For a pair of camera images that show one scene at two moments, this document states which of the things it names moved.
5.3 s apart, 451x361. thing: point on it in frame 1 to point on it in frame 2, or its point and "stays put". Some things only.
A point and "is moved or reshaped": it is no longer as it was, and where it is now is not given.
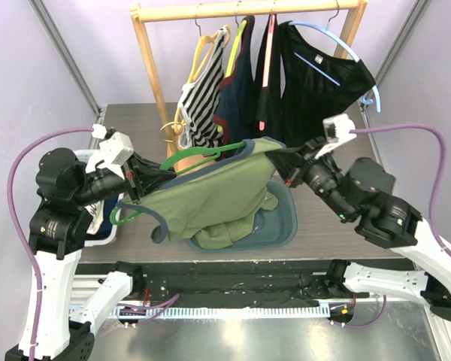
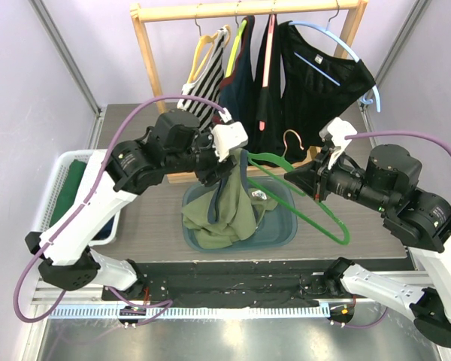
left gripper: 147,177 to 219,168
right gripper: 297,165 to 320,181
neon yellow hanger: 234,53 stays put
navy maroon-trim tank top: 237,119 stays put
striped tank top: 199,101 stays put
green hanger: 213,151 is moved or reshaped
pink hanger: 268,53 stays put
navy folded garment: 107,229 stays put
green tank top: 215,205 is moved or reshaped
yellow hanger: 202,50 stays put
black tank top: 315,88 stays put
